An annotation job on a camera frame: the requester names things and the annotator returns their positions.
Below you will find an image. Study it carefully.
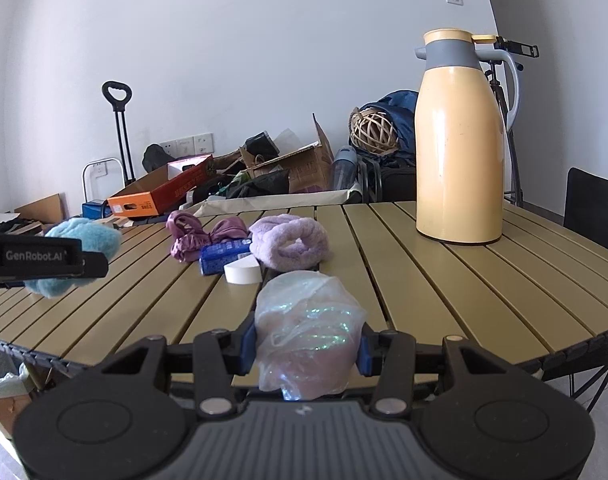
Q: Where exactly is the clear plastic bag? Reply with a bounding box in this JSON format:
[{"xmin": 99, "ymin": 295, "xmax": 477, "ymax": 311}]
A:
[{"xmin": 254, "ymin": 271, "xmax": 367, "ymax": 401}]

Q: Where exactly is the white round plastic lid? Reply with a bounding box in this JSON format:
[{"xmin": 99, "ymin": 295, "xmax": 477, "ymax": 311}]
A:
[{"xmin": 224, "ymin": 255, "xmax": 263, "ymax": 285}]

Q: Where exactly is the light blue fluffy towel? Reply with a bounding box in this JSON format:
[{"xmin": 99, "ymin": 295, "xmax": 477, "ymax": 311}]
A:
[{"xmin": 25, "ymin": 218, "xmax": 122, "ymax": 299}]

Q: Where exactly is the blue tissue pack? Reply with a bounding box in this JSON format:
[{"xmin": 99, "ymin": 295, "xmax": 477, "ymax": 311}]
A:
[{"xmin": 199, "ymin": 238, "xmax": 252, "ymax": 275}]

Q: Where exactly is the purple cloth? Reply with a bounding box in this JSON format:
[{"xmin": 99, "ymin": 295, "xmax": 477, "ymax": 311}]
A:
[{"xmin": 166, "ymin": 210, "xmax": 249, "ymax": 263}]

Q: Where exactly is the cardboard box with green liner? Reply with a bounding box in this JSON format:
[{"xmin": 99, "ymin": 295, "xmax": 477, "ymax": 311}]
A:
[{"xmin": 0, "ymin": 351, "xmax": 42, "ymax": 437}]

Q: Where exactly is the orange cardboard box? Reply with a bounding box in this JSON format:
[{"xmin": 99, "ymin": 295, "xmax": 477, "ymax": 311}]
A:
[{"xmin": 108, "ymin": 154, "xmax": 216, "ymax": 218}]

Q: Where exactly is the open brown cardboard box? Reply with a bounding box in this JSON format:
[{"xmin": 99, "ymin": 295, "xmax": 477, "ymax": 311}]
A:
[{"xmin": 239, "ymin": 116, "xmax": 333, "ymax": 193}]

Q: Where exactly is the yellow thermos jug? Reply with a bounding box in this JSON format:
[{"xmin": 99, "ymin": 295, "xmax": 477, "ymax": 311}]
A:
[{"xmin": 415, "ymin": 27, "xmax": 520, "ymax": 245}]

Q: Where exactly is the woven rattan ball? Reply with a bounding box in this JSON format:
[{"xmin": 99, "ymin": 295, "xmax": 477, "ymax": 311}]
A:
[{"xmin": 348, "ymin": 107, "xmax": 400, "ymax": 156}]

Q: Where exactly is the blue fabric bag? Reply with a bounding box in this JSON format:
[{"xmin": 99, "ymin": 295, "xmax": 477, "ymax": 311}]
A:
[{"xmin": 359, "ymin": 90, "xmax": 419, "ymax": 166}]

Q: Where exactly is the black folding chair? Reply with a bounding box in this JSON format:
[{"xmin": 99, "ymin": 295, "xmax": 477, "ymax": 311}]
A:
[{"xmin": 563, "ymin": 167, "xmax": 608, "ymax": 249}]

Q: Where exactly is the black tripod stand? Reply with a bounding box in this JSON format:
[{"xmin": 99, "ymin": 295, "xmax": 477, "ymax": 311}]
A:
[{"xmin": 485, "ymin": 36, "xmax": 539, "ymax": 207}]

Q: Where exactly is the black trolley handle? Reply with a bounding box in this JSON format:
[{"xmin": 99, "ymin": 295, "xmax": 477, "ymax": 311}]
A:
[{"xmin": 101, "ymin": 80, "xmax": 136, "ymax": 185}]

